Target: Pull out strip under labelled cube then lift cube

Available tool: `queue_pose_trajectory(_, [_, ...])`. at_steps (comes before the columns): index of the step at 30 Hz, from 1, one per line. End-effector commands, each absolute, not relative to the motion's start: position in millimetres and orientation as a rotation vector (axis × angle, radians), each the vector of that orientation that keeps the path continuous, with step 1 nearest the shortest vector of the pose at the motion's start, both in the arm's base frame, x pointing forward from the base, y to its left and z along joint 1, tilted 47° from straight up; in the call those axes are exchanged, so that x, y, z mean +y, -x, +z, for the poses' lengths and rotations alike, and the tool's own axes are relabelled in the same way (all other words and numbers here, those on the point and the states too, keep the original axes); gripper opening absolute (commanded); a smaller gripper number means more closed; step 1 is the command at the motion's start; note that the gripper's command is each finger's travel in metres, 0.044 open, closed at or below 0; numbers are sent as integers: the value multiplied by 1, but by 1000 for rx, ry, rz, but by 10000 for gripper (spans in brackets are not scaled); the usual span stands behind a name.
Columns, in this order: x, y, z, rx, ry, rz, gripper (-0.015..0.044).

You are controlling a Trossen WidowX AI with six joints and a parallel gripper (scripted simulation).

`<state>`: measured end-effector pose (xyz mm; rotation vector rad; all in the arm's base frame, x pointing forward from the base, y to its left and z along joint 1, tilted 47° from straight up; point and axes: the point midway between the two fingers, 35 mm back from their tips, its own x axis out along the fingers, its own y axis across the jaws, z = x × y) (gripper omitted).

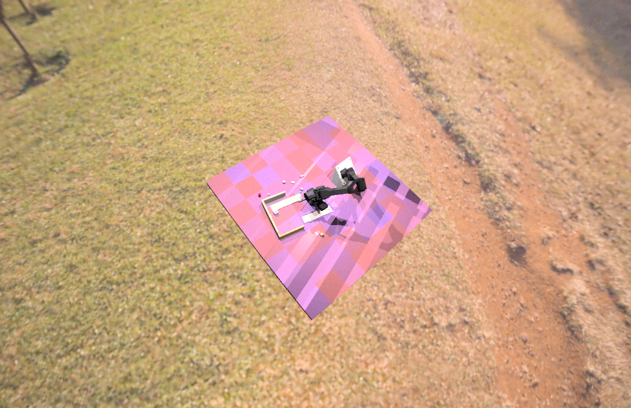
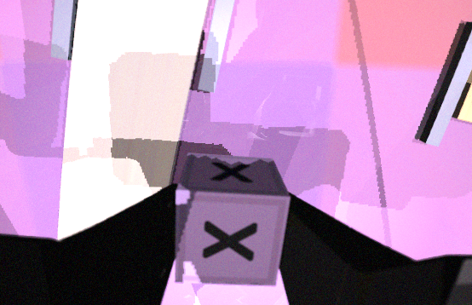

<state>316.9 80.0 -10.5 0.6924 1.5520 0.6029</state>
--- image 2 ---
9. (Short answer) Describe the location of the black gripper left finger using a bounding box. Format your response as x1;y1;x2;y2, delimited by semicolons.
0;183;178;305

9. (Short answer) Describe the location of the purple cube with black x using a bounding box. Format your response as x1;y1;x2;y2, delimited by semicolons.
175;152;291;286

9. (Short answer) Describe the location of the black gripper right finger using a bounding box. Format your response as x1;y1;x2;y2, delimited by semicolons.
279;192;472;305

